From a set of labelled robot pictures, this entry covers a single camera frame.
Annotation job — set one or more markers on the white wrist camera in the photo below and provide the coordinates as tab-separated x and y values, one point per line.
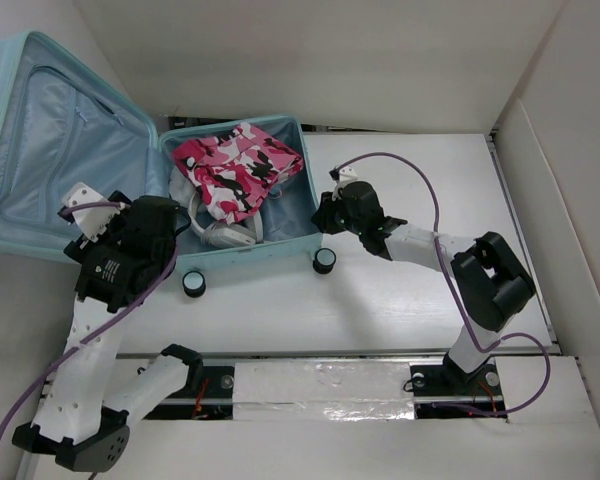
90	211
342	176

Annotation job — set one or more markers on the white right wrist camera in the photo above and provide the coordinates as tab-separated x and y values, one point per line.
342	176

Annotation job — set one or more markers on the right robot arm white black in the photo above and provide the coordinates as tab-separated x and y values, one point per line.
490	283

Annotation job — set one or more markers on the pink camouflage garment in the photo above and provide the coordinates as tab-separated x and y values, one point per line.
235	171

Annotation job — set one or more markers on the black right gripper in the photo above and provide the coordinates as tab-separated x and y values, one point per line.
322	216

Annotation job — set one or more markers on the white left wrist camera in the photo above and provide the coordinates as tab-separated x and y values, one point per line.
90	211

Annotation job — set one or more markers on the white grey headphones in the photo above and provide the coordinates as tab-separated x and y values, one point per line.
221	235

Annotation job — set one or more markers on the metal base rail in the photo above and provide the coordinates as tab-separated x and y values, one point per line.
77	401

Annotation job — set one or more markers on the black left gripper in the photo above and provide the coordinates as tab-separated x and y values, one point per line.
125	216

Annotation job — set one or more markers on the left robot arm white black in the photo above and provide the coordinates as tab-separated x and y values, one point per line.
95	333

